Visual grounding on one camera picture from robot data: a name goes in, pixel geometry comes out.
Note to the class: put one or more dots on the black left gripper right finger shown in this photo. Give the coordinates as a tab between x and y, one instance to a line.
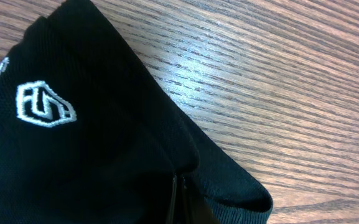
195	209

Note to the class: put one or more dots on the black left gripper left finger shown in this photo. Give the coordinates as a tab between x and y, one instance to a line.
171	208

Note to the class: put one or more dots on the black t-shirt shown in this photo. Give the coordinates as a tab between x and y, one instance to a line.
88	136

